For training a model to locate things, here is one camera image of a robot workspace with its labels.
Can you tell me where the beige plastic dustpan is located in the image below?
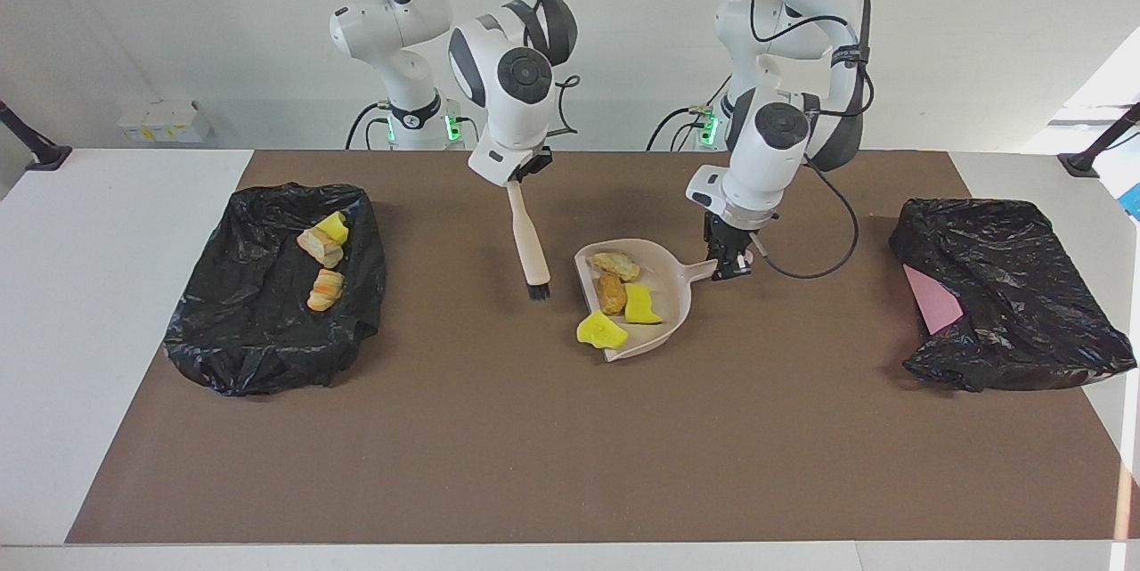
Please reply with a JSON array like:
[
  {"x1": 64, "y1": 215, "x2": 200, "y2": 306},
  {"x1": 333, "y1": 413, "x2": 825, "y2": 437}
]
[{"x1": 574, "y1": 238, "x2": 719, "y2": 363}]

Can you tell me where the beige hand brush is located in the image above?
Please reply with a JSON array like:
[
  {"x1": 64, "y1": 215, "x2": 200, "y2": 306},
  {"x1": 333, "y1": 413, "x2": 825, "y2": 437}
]
[{"x1": 506, "y1": 181, "x2": 551, "y2": 301}]

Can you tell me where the beige foam rock chunk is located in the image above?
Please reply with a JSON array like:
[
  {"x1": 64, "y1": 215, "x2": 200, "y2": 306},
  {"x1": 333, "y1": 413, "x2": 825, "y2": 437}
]
[
  {"x1": 591, "y1": 252, "x2": 641, "y2": 282},
  {"x1": 297, "y1": 227, "x2": 345, "y2": 270}
]

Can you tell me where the brown potato shaped bread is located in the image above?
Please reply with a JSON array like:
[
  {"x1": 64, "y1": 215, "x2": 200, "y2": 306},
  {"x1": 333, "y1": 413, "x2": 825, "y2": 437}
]
[{"x1": 596, "y1": 273, "x2": 628, "y2": 316}]

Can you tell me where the striped croissant bread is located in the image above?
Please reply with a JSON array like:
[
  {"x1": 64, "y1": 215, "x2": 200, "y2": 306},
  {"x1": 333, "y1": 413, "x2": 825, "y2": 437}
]
[{"x1": 307, "y1": 269, "x2": 345, "y2": 313}]

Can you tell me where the black trash bag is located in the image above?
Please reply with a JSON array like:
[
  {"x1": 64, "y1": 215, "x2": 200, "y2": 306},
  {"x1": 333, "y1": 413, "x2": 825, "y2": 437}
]
[{"x1": 889, "y1": 197, "x2": 1137, "y2": 394}]

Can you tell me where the black bag lined bin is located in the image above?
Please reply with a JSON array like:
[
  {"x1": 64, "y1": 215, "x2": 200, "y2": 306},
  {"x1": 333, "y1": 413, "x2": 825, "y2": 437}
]
[{"x1": 163, "y1": 183, "x2": 387, "y2": 397}]

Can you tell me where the pink box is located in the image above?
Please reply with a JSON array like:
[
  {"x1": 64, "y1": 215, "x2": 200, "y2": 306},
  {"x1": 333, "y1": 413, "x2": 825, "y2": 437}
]
[{"x1": 902, "y1": 264, "x2": 965, "y2": 337}]

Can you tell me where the brown table mat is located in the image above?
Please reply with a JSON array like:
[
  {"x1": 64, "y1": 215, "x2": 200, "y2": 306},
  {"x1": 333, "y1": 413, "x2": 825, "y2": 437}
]
[{"x1": 67, "y1": 150, "x2": 1125, "y2": 545}]

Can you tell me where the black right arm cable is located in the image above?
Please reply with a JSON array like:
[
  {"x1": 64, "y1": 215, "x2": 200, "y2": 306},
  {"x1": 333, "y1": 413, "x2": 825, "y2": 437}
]
[{"x1": 316, "y1": 0, "x2": 582, "y2": 137}]

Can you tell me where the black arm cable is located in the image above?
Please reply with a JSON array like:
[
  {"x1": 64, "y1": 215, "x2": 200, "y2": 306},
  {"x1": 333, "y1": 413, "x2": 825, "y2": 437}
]
[
  {"x1": 316, "y1": 0, "x2": 582, "y2": 137},
  {"x1": 748, "y1": 0, "x2": 878, "y2": 280}
]

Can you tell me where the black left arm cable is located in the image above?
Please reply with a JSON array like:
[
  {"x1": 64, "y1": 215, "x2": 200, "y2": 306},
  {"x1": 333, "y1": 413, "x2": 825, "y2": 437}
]
[{"x1": 748, "y1": 0, "x2": 878, "y2": 280}]

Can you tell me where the black left base cable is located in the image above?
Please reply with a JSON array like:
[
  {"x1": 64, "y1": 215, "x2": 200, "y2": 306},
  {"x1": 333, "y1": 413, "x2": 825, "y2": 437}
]
[{"x1": 646, "y1": 77, "x2": 736, "y2": 151}]

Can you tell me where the black base cable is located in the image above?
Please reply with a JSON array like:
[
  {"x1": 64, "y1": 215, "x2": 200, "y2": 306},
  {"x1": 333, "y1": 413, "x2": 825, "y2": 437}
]
[
  {"x1": 646, "y1": 77, "x2": 736, "y2": 151},
  {"x1": 346, "y1": 102, "x2": 397, "y2": 151}
]

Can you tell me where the black right base cable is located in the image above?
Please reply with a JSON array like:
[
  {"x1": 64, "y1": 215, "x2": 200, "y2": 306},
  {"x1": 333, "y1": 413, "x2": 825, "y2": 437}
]
[{"x1": 346, "y1": 102, "x2": 397, "y2": 151}]

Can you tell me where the black camera stand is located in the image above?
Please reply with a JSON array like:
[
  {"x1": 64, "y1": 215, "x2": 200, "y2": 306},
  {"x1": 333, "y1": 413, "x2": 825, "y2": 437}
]
[
  {"x1": 1057, "y1": 102, "x2": 1140, "y2": 178},
  {"x1": 0, "y1": 101, "x2": 72, "y2": 172}
]

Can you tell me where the white wall socket box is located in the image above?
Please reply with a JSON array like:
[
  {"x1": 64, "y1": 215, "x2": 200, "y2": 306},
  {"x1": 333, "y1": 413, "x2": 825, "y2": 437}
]
[{"x1": 118, "y1": 101, "x2": 212, "y2": 144}]

